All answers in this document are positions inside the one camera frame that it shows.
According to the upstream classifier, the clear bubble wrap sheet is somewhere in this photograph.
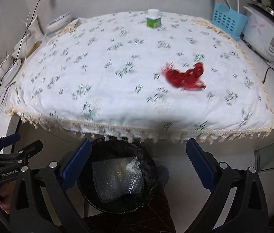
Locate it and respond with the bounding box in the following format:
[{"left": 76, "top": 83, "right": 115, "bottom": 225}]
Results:
[{"left": 92, "top": 157, "right": 143, "bottom": 202}]

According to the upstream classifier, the red mesh net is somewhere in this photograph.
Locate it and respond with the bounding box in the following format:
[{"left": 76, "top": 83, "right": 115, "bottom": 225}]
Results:
[{"left": 161, "top": 62, "right": 206, "bottom": 90}]

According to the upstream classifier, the white green pill bottle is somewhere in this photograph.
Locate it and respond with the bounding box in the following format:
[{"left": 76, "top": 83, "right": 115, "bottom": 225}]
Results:
[{"left": 146, "top": 9, "right": 161, "bottom": 28}]

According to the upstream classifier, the white tissue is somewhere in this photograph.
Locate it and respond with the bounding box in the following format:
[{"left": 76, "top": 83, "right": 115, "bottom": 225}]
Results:
[{"left": 125, "top": 157, "right": 142, "bottom": 175}]

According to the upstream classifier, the black bagged trash bin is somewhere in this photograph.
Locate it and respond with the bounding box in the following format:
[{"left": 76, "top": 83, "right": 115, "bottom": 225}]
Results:
[{"left": 77, "top": 138, "right": 167, "bottom": 215}]

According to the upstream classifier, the person's left hand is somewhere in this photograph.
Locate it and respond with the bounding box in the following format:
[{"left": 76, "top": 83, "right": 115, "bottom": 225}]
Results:
[{"left": 0, "top": 181, "right": 16, "bottom": 214}]

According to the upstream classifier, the blue striped plate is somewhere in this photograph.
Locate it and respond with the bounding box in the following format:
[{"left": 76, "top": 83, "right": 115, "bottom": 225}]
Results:
[{"left": 2, "top": 59, "right": 22, "bottom": 85}]

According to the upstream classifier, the white pot on trivet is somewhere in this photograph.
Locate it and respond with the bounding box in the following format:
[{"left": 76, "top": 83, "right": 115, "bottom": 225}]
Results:
[{"left": 12, "top": 34, "right": 42, "bottom": 60}]

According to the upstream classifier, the white floral tablecloth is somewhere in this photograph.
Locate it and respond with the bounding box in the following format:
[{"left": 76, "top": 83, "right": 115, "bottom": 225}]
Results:
[{"left": 8, "top": 12, "right": 274, "bottom": 142}]

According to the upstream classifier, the white paper cup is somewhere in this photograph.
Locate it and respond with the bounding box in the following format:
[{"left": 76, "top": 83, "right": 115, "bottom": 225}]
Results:
[{"left": 28, "top": 15, "right": 44, "bottom": 40}]

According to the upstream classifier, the blue white porcelain bowl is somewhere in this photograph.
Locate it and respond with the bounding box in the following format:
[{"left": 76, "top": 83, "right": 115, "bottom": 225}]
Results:
[{"left": 46, "top": 13, "right": 72, "bottom": 33}]

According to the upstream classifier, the blue utensil holder basket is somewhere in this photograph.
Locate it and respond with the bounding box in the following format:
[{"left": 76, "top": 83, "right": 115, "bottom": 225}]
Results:
[{"left": 211, "top": 2, "right": 248, "bottom": 42}]

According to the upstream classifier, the white rice cooker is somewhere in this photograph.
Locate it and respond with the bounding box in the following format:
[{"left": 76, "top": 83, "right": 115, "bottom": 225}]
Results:
[{"left": 242, "top": 3, "right": 274, "bottom": 62}]

